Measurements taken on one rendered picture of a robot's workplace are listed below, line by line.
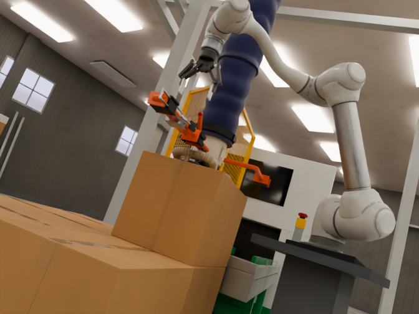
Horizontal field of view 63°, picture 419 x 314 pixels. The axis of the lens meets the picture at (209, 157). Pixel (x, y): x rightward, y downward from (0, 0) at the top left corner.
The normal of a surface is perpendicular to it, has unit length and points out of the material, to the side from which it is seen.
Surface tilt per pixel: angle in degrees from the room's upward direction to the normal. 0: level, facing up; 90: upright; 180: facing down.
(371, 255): 90
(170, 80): 90
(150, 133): 90
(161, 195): 90
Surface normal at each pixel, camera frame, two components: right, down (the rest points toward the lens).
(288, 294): -0.55, -0.36
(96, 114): 0.78, 0.12
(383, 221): 0.37, -0.05
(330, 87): -0.90, 0.15
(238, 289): -0.25, -0.29
